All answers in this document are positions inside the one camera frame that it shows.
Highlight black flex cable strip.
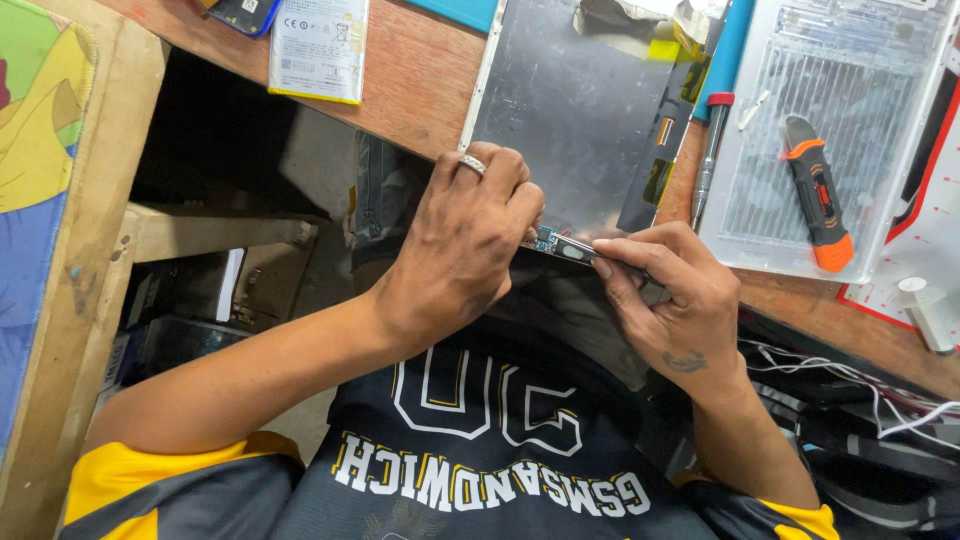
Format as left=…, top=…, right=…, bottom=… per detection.
left=616, top=33, right=725, bottom=234

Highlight teal work mat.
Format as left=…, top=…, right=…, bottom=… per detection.
left=405, top=0, right=500, bottom=35

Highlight person's left hand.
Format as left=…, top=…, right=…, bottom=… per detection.
left=371, top=142, right=546, bottom=355

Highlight black metal tweezers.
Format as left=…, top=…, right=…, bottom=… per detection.
left=553, top=234, right=665, bottom=288

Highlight red white ruled mat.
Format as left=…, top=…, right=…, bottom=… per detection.
left=836, top=45, right=960, bottom=335

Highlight heap of boxes under table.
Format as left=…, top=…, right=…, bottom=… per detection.
left=93, top=247, right=260, bottom=410

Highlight wooden side board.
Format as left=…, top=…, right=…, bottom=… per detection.
left=0, top=0, right=170, bottom=540

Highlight black yellow jersey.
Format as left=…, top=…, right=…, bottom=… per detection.
left=58, top=315, right=841, bottom=540

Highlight clear plastic tray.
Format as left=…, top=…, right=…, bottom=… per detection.
left=697, top=0, right=960, bottom=286

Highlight white cables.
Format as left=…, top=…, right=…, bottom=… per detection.
left=738, top=337, right=960, bottom=451

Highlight small blue circuit board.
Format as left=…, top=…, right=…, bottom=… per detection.
left=523, top=225, right=561, bottom=253

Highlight red capped silver screwdriver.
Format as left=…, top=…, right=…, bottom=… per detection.
left=690, top=91, right=736, bottom=234

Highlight colourful printed mat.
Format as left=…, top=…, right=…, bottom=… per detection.
left=0, top=0, right=99, bottom=466

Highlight blue phone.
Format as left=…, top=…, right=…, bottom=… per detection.
left=201, top=0, right=283, bottom=39

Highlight white flat battery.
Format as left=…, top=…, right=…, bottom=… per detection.
left=267, top=0, right=371, bottom=106

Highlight small white plastic stick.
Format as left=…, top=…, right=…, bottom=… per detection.
left=737, top=90, right=771, bottom=132

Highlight silver tablet back housing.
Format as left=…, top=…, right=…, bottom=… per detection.
left=457, top=0, right=732, bottom=260

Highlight black strapped bag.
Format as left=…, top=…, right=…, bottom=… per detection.
left=738, top=330, right=960, bottom=540

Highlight orange grey utility knife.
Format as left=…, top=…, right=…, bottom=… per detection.
left=780, top=114, right=856, bottom=274

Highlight blue tool handle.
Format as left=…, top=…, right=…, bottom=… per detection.
left=691, top=0, right=759, bottom=123

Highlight white small bottle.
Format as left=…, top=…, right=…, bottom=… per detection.
left=897, top=276, right=960, bottom=357

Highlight person's right hand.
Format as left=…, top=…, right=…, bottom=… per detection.
left=591, top=221, right=753, bottom=400

